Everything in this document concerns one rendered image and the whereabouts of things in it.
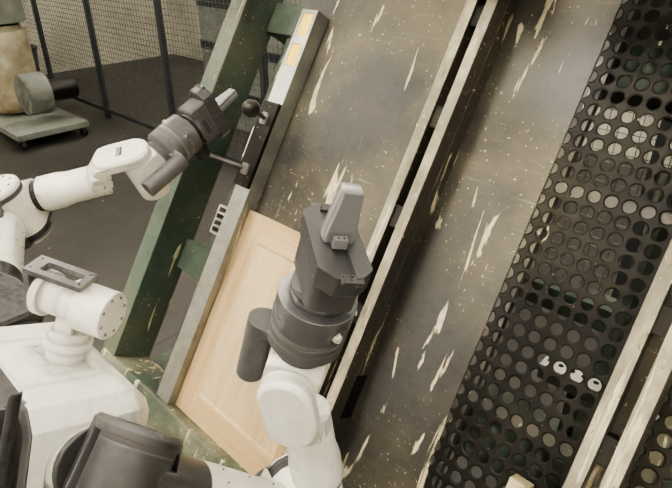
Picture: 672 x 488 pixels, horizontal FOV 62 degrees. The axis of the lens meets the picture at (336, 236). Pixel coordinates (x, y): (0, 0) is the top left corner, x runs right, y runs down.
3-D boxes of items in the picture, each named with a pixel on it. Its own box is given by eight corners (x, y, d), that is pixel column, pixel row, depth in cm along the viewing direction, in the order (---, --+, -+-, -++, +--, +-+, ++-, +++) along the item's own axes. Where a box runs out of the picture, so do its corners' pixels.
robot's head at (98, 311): (89, 362, 72) (102, 299, 71) (22, 337, 74) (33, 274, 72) (118, 345, 79) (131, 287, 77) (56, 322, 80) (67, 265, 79)
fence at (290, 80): (169, 393, 134) (155, 393, 131) (313, 17, 128) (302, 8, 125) (181, 403, 131) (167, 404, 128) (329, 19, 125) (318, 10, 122)
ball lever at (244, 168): (245, 177, 127) (189, 155, 122) (251, 162, 127) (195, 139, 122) (249, 179, 124) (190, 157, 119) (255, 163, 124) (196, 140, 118)
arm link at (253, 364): (340, 362, 59) (315, 426, 65) (356, 298, 67) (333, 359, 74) (238, 328, 59) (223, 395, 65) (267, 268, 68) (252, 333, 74)
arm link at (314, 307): (301, 279, 49) (276, 366, 56) (401, 284, 52) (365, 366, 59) (283, 198, 59) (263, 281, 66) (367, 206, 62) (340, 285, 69)
